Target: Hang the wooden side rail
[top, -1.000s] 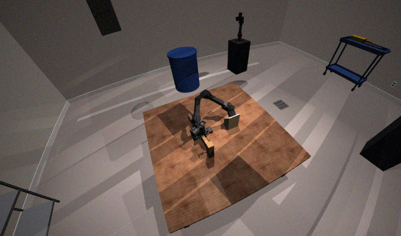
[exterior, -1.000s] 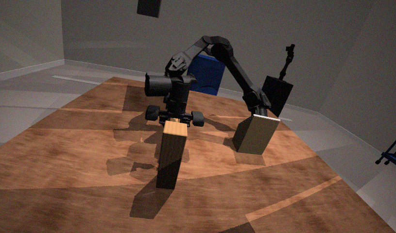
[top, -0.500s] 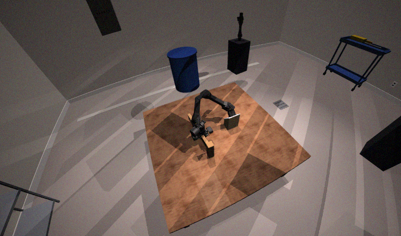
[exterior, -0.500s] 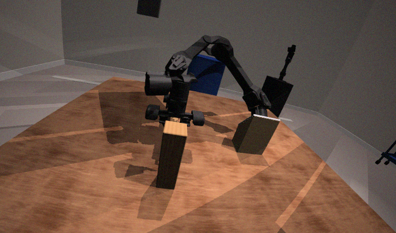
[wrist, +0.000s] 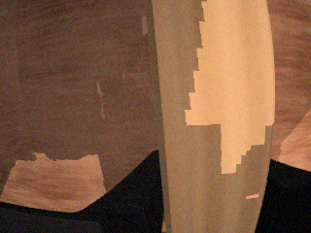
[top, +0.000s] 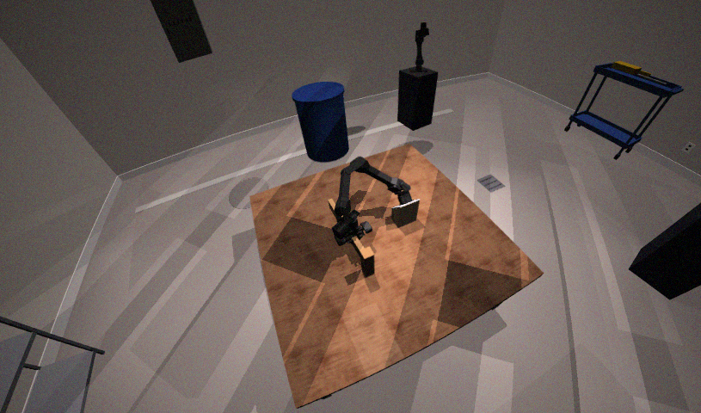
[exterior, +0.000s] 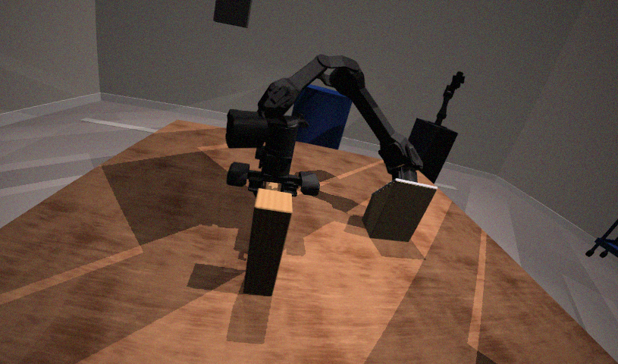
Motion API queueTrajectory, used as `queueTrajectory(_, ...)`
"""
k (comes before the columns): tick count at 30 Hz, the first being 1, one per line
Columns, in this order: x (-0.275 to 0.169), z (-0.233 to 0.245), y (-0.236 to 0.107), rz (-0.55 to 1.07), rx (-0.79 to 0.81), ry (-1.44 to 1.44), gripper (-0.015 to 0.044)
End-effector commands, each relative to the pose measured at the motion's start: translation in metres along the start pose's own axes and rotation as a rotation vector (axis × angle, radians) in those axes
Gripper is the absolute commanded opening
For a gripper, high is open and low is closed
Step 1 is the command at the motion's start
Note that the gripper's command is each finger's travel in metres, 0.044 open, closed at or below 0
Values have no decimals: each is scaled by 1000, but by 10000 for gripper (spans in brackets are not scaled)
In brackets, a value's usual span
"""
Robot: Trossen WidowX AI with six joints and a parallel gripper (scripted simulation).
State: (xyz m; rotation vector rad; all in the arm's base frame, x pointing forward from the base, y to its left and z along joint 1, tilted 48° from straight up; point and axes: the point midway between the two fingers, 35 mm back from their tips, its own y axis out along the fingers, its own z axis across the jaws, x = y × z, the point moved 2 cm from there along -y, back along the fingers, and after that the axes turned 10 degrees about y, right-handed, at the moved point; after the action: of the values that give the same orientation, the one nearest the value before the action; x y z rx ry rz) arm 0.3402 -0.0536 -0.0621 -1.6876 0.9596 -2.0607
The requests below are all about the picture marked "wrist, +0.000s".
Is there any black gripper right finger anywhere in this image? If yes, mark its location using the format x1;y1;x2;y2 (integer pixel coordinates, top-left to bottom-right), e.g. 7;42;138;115
254;159;311;233

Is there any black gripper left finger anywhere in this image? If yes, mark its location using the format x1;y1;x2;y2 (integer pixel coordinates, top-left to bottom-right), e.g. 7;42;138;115
0;150;164;233

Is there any light wooden board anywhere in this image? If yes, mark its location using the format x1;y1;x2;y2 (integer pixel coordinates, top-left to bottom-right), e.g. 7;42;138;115
145;0;276;233

